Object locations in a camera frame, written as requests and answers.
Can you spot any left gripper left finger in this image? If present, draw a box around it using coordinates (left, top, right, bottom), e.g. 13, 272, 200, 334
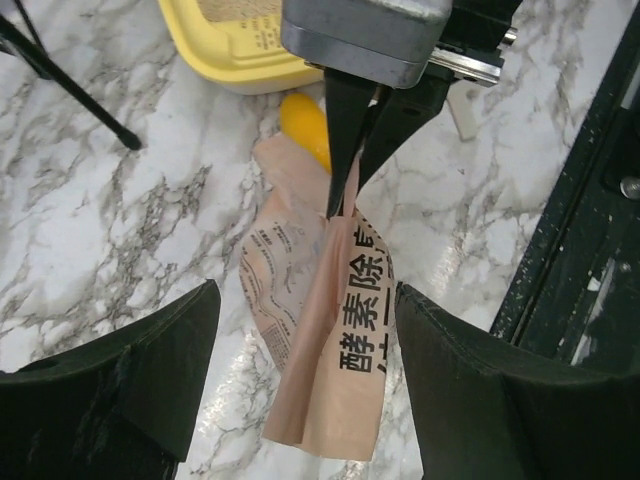
1, 280, 221, 479

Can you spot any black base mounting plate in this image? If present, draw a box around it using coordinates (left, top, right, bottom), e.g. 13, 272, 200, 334
490, 13, 639, 375

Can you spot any white bag sealing clip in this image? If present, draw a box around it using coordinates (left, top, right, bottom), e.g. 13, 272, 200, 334
447, 83, 478, 142

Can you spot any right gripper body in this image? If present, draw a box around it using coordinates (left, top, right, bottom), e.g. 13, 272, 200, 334
424, 0, 521, 92

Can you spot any yellow litter box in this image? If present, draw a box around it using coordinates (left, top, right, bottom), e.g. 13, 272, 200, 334
159, 0, 322, 95

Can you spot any pink cat litter bag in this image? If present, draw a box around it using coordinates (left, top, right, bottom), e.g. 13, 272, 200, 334
239, 135, 395, 461

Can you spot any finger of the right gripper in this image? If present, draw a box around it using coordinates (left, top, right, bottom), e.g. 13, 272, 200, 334
359, 79, 450, 188
324, 68, 375, 218

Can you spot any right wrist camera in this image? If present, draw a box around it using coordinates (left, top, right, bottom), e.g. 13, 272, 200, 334
281, 0, 453, 89

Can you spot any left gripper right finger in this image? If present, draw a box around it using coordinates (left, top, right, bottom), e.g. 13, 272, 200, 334
395, 283, 639, 479

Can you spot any black tripod stand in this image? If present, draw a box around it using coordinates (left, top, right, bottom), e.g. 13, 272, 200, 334
1, 0, 142, 151

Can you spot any yellow litter scoop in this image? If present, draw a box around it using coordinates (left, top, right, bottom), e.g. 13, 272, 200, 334
280, 93, 331, 173

